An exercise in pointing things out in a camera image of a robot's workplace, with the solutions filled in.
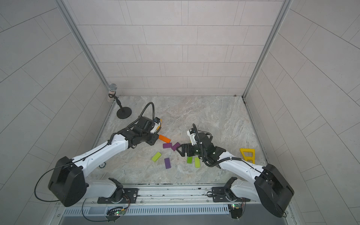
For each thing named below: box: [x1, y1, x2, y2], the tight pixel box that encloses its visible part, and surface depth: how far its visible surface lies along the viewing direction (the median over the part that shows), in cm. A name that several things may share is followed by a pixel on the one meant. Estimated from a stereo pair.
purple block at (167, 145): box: [162, 142, 173, 149], surface depth 91 cm
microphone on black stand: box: [108, 83, 133, 120], surface depth 106 cm
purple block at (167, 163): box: [164, 157, 172, 170], surface depth 84 cm
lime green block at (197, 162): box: [194, 157, 201, 168], surface depth 83 cm
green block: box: [187, 156, 193, 164], surface depth 84 cm
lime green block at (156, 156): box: [151, 151, 162, 163], surface depth 86 cm
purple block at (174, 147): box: [171, 142, 181, 152], surface depth 91 cm
